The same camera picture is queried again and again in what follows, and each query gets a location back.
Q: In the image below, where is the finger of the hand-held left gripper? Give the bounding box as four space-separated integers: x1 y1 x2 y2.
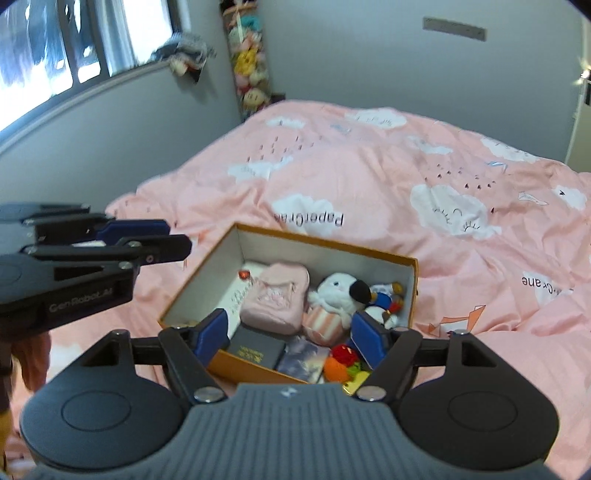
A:
0 202 171 248
22 234 193 283

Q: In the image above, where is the dark photo card box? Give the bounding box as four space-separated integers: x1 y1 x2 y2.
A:
276 336 331 384

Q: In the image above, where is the white plush with striped body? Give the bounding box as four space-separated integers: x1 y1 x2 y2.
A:
302 272 372 347

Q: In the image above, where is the duck plush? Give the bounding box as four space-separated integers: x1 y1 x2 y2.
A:
367 281 404 330

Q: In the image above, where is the room door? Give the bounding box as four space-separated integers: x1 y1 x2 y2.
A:
563 60 591 174

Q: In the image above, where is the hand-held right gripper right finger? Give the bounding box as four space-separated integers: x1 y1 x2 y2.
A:
350 310 498 402

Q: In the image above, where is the pink pouch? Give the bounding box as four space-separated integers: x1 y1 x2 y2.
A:
240 263 310 335

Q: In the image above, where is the red crochet ball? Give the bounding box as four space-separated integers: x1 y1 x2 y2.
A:
333 344 361 365

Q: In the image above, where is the yellow plastic toy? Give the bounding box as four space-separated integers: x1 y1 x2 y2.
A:
342 369 371 398

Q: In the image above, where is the dark grey box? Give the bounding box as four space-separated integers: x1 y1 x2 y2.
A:
228 325 289 370

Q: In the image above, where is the orange cardboard box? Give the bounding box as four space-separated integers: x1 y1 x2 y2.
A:
158 222 420 386

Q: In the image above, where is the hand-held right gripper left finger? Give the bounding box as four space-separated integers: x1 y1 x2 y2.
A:
81 308 230 406

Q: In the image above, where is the long white box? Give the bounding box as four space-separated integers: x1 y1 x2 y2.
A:
215 261 264 324

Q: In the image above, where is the pink cloud print blanket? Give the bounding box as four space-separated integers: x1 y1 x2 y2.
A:
46 99 591 462

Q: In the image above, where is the pile of clothes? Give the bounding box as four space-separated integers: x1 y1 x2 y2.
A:
154 33 218 85

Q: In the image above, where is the hanging plush toy organiser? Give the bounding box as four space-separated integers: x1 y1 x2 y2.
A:
219 0 278 123

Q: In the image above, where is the grey wall vent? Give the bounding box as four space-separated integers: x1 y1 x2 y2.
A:
422 17 488 42

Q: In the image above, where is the window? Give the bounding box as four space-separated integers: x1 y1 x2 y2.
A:
0 0 192 134

